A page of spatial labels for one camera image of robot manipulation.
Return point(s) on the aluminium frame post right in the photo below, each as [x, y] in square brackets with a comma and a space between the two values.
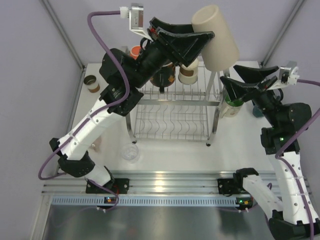
[289, 19]

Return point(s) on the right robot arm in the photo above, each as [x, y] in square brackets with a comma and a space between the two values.
[292, 215]

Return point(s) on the black mug with orange print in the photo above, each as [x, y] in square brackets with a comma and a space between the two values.
[165, 77]

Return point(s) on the steel two-tier dish rack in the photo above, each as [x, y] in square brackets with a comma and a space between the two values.
[182, 112]

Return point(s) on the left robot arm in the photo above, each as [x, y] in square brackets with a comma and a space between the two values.
[121, 95]

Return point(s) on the steel cup cream brown sleeve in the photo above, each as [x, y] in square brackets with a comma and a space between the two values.
[188, 75]

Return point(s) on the beige paper cup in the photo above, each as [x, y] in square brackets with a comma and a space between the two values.
[221, 52]

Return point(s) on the clear glass cup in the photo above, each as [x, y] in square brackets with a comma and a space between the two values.
[130, 153]

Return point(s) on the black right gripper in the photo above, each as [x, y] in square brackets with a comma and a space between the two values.
[237, 90]

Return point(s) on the aluminium frame post left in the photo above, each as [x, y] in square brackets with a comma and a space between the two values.
[62, 32]

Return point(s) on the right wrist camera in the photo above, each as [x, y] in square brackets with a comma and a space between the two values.
[288, 76]

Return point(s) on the pink translucent tumbler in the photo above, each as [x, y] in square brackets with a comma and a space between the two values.
[96, 144]

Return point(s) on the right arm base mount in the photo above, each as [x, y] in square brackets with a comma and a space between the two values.
[230, 186]

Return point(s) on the dark teal mug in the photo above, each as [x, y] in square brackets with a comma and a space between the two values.
[256, 112]

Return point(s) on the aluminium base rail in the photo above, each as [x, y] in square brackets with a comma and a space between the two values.
[147, 183]

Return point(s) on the perforated cable duct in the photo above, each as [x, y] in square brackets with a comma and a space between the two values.
[150, 201]

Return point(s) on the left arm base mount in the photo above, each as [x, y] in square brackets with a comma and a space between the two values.
[120, 186]

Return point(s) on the aluminium frame post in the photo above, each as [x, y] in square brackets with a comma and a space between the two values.
[62, 32]
[289, 19]

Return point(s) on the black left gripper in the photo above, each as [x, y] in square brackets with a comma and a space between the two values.
[179, 40]

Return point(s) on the cream mug green inside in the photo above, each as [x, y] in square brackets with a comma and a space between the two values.
[230, 109]

